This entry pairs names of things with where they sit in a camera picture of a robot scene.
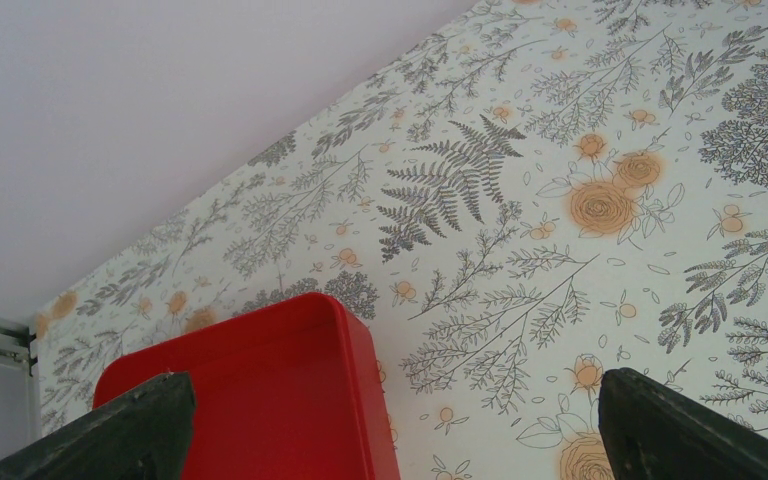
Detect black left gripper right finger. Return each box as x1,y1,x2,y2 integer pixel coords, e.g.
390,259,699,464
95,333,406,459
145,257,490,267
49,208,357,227
598,368,768,479

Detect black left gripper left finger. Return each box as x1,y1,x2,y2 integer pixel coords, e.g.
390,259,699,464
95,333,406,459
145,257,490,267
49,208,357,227
0,373,196,479

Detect red plastic tray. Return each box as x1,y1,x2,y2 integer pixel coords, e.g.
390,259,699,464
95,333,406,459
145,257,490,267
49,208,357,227
93,293,400,479

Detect floral table mat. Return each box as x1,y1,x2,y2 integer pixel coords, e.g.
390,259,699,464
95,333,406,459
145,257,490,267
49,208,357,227
37,1,768,479

